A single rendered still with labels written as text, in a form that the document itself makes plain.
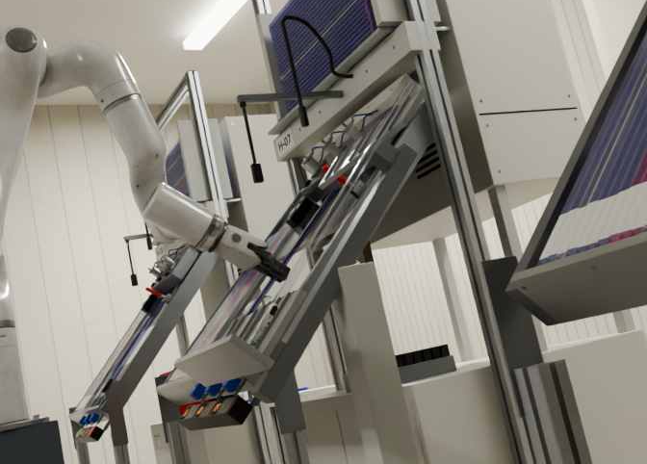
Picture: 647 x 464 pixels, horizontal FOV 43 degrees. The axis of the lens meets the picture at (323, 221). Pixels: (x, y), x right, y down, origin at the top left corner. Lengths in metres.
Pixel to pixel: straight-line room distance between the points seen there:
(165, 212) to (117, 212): 4.58
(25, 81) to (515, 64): 1.10
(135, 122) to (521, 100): 0.89
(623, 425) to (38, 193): 4.86
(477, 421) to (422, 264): 3.92
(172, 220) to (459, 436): 0.72
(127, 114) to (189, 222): 0.26
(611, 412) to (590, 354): 0.13
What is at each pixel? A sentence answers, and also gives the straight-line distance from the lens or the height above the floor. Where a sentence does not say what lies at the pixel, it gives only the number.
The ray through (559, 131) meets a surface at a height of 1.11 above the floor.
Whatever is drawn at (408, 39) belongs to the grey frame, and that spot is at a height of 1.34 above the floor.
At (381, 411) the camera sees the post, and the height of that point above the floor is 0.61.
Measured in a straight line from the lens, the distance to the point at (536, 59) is 2.11.
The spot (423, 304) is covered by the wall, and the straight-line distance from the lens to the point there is 5.68.
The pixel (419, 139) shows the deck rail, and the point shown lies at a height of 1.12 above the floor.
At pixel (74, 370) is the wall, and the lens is 6.00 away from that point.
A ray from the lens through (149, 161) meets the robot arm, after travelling 1.77.
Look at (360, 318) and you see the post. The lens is 1.27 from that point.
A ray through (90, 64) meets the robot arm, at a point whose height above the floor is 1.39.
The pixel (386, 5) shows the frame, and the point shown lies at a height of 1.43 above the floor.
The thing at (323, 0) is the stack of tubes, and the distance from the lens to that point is 2.13.
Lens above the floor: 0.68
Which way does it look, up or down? 10 degrees up
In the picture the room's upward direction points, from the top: 12 degrees counter-clockwise
